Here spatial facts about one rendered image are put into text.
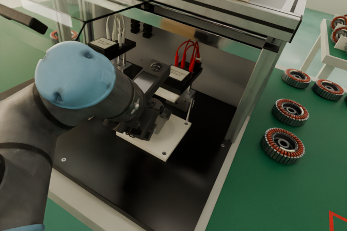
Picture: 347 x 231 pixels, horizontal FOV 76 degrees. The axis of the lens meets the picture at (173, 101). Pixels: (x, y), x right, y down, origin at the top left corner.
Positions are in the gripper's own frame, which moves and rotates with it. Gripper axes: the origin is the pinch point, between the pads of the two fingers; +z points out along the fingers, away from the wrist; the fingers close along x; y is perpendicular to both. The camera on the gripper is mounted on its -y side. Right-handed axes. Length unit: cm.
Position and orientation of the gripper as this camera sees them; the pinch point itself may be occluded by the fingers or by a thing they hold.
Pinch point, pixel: (160, 111)
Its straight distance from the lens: 57.6
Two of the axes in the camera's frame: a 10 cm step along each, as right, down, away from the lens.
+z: 2.1, 2.3, 9.5
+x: 8.8, 3.7, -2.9
